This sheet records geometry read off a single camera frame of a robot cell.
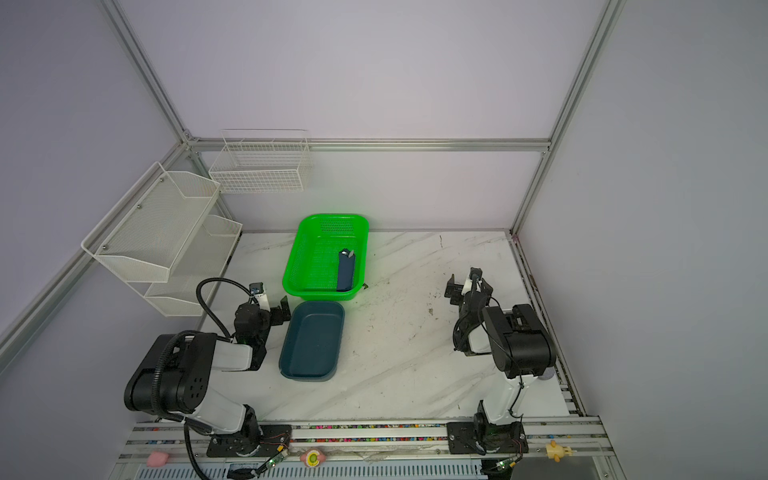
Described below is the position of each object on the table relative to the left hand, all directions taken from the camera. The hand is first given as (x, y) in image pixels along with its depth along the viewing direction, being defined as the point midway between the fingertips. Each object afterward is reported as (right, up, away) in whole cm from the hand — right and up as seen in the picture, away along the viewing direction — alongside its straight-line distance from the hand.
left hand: (269, 300), depth 94 cm
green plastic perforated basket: (+10, +9, +15) cm, 20 cm away
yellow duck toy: (+78, -32, -25) cm, 88 cm away
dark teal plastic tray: (+15, -12, -5) cm, 20 cm away
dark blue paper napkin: (+22, +9, +14) cm, 28 cm away
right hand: (+64, +8, +1) cm, 64 cm away
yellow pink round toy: (+21, -33, -26) cm, 47 cm away
